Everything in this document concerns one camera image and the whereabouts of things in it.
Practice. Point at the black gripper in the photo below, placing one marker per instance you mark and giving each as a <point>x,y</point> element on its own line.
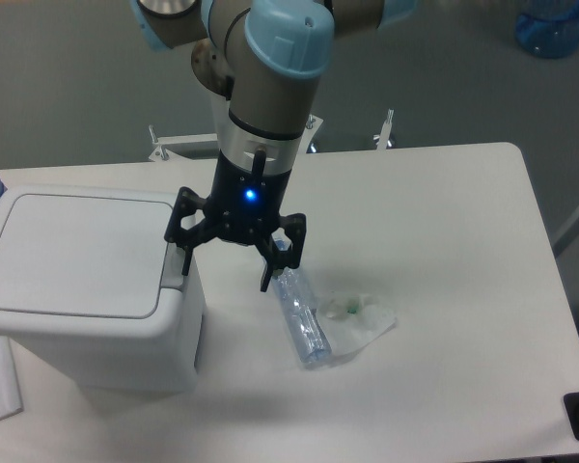
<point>246,208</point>

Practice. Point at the white plastic trash can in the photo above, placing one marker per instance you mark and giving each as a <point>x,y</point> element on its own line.
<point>89,284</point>

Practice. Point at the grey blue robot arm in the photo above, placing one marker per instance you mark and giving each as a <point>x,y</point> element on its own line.
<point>264,60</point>

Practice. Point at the crushed clear plastic bottle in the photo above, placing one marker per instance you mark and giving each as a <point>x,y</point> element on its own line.
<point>299,308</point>

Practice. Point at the crumpled clear plastic wrapper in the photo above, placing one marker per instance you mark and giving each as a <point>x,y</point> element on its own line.
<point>351,321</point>

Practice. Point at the blue water jug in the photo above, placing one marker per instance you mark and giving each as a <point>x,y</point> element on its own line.
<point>548,29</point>

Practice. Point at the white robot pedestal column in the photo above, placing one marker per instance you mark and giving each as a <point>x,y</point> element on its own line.
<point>214,74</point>

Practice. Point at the white pedestal base frame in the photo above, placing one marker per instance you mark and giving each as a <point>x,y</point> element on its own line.
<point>236,143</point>

